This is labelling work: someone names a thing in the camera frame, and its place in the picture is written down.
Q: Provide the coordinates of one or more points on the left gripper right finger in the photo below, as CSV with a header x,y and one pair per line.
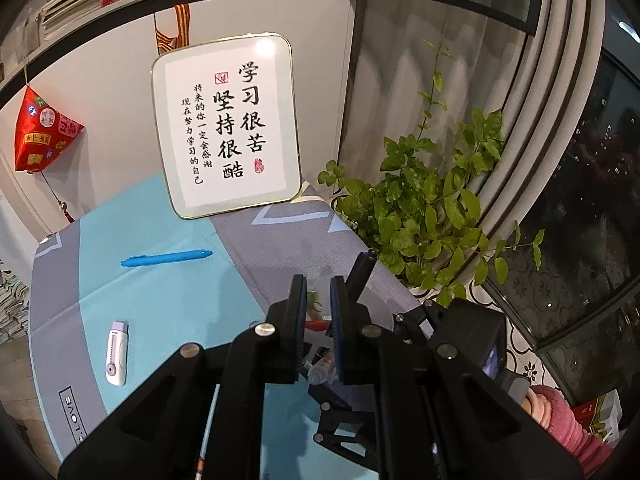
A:
x,y
437,415

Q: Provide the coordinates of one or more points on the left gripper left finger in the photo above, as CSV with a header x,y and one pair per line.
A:
x,y
199,415

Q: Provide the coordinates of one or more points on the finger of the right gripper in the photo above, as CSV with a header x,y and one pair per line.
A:
x,y
346,425
358,277

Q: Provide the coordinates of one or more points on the clear black gel pen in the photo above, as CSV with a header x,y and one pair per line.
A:
x,y
322,372

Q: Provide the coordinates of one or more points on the blue pen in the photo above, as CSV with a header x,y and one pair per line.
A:
x,y
170,257

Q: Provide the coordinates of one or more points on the green white pen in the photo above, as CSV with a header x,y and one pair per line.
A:
x,y
314,306

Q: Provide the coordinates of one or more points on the pink sleeved forearm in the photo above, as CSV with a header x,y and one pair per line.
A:
x,y
547,406

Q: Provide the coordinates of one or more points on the green potted plant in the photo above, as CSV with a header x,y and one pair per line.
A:
x,y
421,219

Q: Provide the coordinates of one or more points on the white purple correction tape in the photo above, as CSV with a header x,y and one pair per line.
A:
x,y
116,354

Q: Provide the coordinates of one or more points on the blue and grey desk mat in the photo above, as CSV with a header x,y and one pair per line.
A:
x,y
79,289

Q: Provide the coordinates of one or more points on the framed calligraphy sign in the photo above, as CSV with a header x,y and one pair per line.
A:
x,y
226,124

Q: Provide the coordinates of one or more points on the gold medal with ribbon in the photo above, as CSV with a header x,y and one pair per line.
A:
x,y
172,28

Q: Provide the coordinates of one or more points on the red pyramid hanging ornament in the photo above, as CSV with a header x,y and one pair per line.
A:
x,y
41,133

